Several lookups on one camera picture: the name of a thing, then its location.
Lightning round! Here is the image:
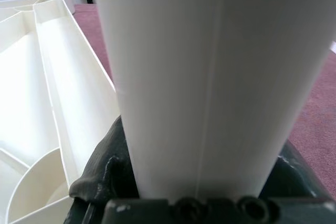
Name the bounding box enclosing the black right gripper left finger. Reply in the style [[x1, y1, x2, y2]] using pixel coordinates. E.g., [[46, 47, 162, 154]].
[[68, 115, 141, 204]]

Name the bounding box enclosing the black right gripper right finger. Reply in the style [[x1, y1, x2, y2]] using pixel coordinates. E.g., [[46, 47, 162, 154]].
[[258, 138, 333, 201]]

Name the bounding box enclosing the white plastic table leg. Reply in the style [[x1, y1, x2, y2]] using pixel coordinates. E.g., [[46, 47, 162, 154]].
[[88, 0, 336, 201]]

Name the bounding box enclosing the pink table cloth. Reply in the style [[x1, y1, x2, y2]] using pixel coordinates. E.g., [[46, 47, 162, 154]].
[[72, 3, 336, 183]]

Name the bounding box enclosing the white plastic table top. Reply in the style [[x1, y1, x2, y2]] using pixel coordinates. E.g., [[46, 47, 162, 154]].
[[0, 0, 120, 224]]

